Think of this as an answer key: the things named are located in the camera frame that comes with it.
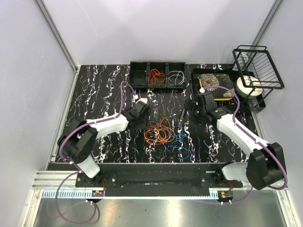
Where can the white ceramic bowl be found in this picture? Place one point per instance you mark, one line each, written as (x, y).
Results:
(245, 91)

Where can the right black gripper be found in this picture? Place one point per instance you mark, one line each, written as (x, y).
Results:
(189, 104)

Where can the pale blue cup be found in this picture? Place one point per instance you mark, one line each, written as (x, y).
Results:
(242, 60)

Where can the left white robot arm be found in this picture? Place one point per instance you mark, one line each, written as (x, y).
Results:
(77, 141)

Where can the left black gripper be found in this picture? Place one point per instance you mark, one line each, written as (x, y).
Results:
(144, 125)

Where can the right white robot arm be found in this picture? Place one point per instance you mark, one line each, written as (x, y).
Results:
(266, 163)

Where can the black three-compartment bin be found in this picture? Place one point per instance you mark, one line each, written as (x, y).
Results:
(157, 75)

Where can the black tray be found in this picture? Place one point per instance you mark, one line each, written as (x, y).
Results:
(195, 85)

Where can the black wire dish rack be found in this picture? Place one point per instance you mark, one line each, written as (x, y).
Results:
(261, 66)

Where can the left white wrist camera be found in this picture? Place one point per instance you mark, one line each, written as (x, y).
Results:
(139, 99)

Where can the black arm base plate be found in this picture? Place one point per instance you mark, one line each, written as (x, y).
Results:
(157, 180)

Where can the aluminium ruler rail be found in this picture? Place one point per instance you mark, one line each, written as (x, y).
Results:
(93, 194)

